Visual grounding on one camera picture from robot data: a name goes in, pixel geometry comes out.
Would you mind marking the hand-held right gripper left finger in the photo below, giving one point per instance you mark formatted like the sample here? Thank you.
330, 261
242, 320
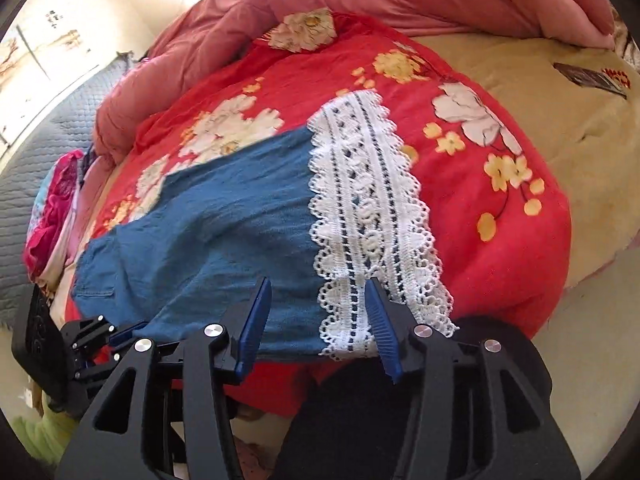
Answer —
254, 322

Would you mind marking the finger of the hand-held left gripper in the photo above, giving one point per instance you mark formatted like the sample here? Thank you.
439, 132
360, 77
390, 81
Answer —
97, 366
92, 329

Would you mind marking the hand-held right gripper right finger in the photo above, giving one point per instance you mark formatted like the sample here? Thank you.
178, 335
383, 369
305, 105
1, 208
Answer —
382, 332

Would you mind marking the blue denim pants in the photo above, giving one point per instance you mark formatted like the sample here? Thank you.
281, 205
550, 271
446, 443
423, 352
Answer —
225, 240

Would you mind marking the person's left forearm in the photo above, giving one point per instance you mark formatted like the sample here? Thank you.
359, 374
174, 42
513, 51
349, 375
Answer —
42, 432

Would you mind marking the dark cloth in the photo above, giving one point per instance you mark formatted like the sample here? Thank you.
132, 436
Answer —
350, 420

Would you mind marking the pile of pink clothes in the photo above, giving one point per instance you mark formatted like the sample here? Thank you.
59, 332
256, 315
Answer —
52, 210

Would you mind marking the grey quilted headboard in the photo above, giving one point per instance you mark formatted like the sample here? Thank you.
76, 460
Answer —
30, 175

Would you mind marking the red floral blanket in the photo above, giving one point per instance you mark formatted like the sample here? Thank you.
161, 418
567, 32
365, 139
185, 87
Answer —
475, 195

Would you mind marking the beige bed sheet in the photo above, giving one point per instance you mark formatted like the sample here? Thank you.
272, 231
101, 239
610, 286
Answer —
595, 160

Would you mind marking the wall poster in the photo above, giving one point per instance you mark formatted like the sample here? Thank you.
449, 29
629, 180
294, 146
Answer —
45, 55

